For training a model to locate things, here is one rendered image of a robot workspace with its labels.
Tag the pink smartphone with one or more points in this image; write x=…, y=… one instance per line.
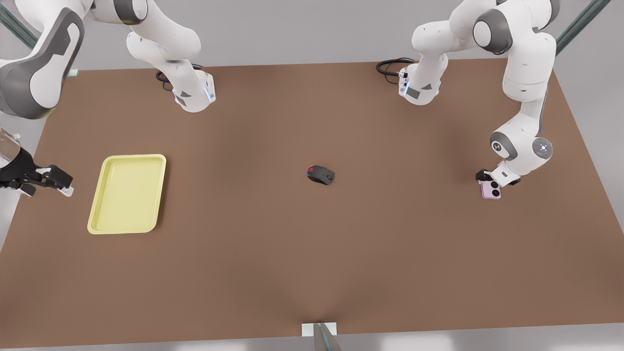
x=489, y=193

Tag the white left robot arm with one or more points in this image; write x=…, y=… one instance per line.
x=524, y=73

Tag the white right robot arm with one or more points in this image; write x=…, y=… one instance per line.
x=165, y=44

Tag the yellow plastic tray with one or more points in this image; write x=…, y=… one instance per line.
x=127, y=195

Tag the black computer mouse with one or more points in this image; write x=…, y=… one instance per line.
x=321, y=175

